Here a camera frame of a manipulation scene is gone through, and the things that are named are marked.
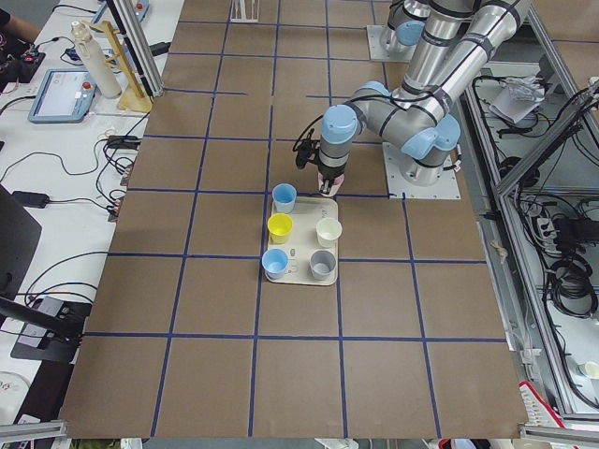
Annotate white water bottle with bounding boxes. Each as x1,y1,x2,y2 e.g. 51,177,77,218
71,21,122,99

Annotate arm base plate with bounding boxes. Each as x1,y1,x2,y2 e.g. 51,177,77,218
382,142,460,200
366,25,416,63

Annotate white wire cup rack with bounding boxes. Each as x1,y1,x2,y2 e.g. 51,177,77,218
230,0,260,23

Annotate cream white cup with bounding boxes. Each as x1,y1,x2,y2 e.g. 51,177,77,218
315,217,343,248

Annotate yellow cup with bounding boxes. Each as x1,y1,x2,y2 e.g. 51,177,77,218
267,213,294,244

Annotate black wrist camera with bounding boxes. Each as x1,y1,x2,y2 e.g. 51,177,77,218
293,138,319,169

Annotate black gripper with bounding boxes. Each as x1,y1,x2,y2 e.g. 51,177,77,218
317,162,345,195

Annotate light blue cup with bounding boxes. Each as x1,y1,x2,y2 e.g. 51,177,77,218
261,248,289,280
272,183,297,214

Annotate grey cup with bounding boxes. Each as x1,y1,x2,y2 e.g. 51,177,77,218
309,250,337,281

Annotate aluminium frame post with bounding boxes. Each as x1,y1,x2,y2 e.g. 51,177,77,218
107,0,164,97

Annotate blue teach pendant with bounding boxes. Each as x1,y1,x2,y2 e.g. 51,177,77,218
28,69,96,123

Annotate pink cup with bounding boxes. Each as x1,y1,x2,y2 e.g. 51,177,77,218
318,173,344,197

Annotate wooden stand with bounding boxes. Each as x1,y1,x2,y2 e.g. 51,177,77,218
95,21,152,113

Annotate cream rabbit tray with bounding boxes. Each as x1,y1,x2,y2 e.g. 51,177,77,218
265,196,338,286

